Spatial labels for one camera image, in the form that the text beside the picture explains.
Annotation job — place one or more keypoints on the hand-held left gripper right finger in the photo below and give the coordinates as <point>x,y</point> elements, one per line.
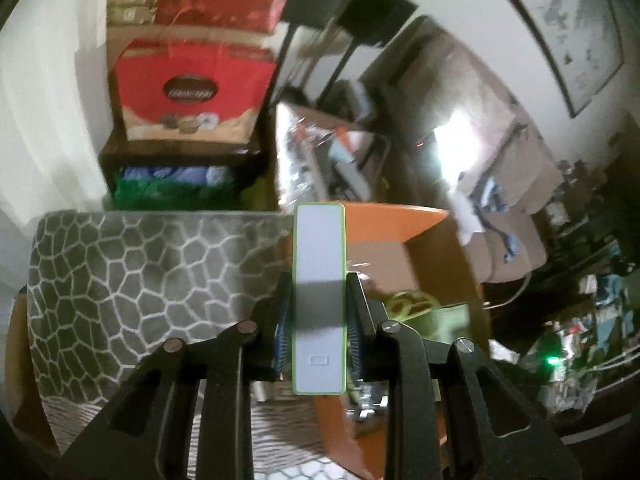
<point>354,340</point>

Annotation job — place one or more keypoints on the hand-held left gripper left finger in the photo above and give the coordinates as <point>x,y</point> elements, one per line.
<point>282,332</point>

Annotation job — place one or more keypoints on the white power bank green edge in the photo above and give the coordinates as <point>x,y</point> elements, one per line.
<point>320,260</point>

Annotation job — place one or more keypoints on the orange cardboard box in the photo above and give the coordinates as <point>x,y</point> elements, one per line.
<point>380,225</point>

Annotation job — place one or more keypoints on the grey white patterned blanket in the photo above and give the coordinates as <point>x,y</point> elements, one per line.
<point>150,270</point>

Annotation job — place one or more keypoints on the dark wooden shelf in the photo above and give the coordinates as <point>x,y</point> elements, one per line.
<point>250,170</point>

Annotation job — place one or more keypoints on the silver foil bag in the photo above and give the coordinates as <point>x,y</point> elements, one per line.
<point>295,160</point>

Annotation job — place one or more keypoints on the green cloth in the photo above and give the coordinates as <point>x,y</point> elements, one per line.
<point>170,192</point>

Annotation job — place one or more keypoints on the brown sofa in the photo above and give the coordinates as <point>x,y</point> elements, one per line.
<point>505,185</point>

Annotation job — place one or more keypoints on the white curtain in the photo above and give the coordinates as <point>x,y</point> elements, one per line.
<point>45,85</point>

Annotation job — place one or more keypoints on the framed ink painting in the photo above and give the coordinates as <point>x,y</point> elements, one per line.
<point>565,20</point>

